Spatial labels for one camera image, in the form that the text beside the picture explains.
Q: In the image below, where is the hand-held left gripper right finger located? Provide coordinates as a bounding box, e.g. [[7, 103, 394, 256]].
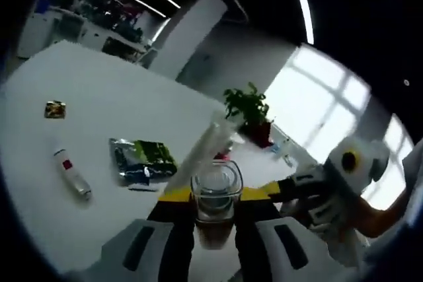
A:
[[233, 188, 332, 282]]

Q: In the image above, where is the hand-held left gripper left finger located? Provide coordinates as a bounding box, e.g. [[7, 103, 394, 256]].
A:
[[100, 186, 196, 282]]

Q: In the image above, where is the silver skincare sachet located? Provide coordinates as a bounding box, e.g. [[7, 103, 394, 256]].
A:
[[127, 182, 162, 194]]

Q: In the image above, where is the large white skincare tube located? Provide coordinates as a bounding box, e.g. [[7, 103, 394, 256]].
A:
[[161, 110, 241, 199]]

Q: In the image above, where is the green black skincare sachet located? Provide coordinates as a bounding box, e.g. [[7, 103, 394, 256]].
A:
[[108, 137, 178, 186]]

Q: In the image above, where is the gold foil skincare sachet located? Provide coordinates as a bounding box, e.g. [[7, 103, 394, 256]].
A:
[[44, 99, 69, 120]]

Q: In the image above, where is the small clear plastic bottle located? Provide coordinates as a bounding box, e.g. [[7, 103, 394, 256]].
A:
[[271, 139, 295, 166]]

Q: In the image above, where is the blue storage bin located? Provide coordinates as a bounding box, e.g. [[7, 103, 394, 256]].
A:
[[34, 0, 54, 15]]

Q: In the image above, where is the green potted plant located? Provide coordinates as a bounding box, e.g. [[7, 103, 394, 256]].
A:
[[223, 82, 274, 149]]

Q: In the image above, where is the row of white workbenches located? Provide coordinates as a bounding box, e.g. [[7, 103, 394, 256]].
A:
[[16, 4, 156, 65]]

